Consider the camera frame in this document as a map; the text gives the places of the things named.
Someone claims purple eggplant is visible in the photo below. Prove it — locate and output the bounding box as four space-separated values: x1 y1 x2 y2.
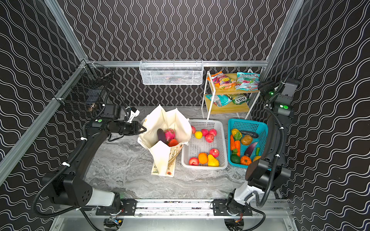
157 129 167 144
244 142 258 157

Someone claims pink dragon fruit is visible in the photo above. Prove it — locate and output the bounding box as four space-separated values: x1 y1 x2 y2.
164 129 176 142

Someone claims red bell pepper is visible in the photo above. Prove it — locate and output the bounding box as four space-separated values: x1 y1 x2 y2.
167 139 179 147

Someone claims cream canvas grocery bag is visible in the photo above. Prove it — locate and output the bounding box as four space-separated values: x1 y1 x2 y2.
138 105 192 177

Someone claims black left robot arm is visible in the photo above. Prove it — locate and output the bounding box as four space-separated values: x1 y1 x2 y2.
30 99 146 218

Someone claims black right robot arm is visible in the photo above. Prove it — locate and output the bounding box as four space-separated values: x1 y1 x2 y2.
226 77 301 216

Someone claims teal pink snack bag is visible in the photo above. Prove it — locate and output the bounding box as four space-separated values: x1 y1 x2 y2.
235 72 260 91

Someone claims green white snack bag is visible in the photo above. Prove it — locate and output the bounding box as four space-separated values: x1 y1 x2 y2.
228 94 250 105

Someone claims orange snack bag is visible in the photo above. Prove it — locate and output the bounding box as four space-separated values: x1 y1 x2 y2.
207 71 237 90

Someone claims teal snack bag lower shelf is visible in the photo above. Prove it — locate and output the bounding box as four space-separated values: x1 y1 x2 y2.
205 94 232 107

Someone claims white wooden two-tier shelf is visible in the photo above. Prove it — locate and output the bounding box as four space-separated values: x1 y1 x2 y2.
201 71 260 120

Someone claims dark green cucumber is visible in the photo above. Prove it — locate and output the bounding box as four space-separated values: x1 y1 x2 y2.
240 131 259 139

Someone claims yellow bell pepper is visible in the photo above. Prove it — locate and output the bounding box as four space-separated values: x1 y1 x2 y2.
231 129 243 141

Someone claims teal plastic basket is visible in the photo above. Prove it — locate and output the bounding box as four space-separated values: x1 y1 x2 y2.
227 119 268 168

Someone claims brown potato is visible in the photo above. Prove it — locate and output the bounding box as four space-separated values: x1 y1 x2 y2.
241 135 253 146

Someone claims orange carrot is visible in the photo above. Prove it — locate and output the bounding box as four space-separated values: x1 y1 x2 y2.
233 141 241 157
230 135 236 151

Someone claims white plastic basket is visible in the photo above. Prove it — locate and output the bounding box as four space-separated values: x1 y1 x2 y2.
181 119 228 170

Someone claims yellow lemon with leaves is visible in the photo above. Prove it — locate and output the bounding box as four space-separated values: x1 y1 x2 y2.
194 131 203 139

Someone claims orange pumpkin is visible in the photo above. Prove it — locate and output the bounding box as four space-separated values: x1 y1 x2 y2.
240 156 252 166

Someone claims green vegetable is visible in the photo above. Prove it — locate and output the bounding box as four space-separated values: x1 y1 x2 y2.
230 154 241 164

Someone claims orange crinkled fruit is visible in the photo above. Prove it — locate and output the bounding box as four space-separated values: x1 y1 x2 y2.
198 153 208 165

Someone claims yellow pear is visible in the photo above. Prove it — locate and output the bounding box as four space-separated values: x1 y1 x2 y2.
207 155 220 167

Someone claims black wire wall basket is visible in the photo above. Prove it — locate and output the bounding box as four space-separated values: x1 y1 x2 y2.
58 63 113 117

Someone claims white wire wall basket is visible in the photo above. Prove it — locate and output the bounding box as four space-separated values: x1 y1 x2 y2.
139 60 204 85

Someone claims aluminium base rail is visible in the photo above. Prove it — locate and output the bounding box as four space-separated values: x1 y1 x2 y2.
54 198 293 219

